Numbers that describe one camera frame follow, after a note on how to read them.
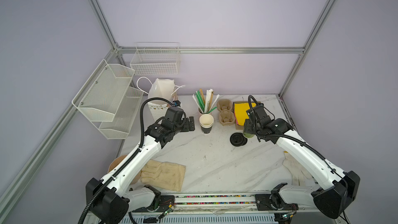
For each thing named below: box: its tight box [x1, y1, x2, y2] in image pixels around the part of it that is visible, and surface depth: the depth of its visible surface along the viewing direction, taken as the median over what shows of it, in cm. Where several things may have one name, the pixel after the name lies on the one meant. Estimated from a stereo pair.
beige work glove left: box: [140, 159, 187, 192], surface depth 84 cm
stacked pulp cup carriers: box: [216, 98, 236, 126], surface depth 106 cm
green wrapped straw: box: [195, 90, 218, 114], surface depth 100 cm
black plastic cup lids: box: [230, 132, 248, 147], surface depth 95 cm
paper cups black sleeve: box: [199, 113, 215, 134], surface depth 95 cm
